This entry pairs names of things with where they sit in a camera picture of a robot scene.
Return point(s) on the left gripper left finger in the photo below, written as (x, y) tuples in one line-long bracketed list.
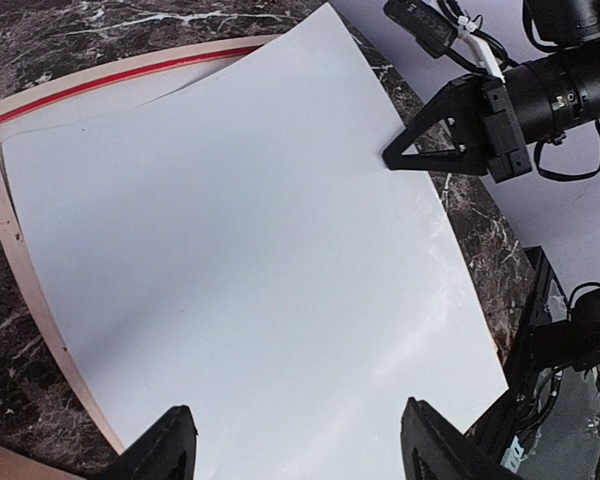
[(166, 450)]

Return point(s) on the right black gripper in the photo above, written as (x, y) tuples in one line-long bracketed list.
[(549, 96)]

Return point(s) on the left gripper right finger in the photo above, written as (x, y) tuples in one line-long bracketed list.
[(432, 448)]

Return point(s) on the landscape photo print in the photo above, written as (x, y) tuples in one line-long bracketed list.
[(292, 291)]

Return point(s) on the white mat board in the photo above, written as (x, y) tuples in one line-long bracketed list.
[(117, 93)]

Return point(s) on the red wooden picture frame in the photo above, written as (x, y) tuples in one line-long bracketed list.
[(56, 185)]

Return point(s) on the brown cardboard backing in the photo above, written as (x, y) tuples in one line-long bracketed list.
[(15, 466)]

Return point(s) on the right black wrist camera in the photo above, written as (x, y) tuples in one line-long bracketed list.
[(553, 25)]

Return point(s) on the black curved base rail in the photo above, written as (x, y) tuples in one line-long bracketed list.
[(494, 430)]

